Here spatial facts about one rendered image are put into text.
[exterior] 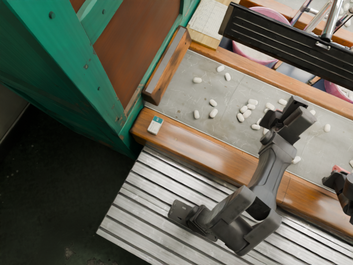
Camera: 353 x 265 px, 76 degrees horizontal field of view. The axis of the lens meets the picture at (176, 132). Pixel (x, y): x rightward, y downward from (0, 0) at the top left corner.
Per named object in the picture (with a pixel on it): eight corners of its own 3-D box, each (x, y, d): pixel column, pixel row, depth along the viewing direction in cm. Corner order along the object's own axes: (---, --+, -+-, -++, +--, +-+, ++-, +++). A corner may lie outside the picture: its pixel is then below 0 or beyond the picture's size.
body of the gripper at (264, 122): (268, 106, 72) (269, 116, 66) (298, 120, 71) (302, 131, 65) (258, 122, 75) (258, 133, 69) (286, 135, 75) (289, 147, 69)
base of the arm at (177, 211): (176, 199, 76) (166, 218, 75) (229, 227, 75) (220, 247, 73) (175, 198, 84) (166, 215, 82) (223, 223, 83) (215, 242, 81)
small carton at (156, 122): (156, 135, 80) (156, 133, 78) (147, 131, 80) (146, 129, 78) (163, 121, 82) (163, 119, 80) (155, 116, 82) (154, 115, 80)
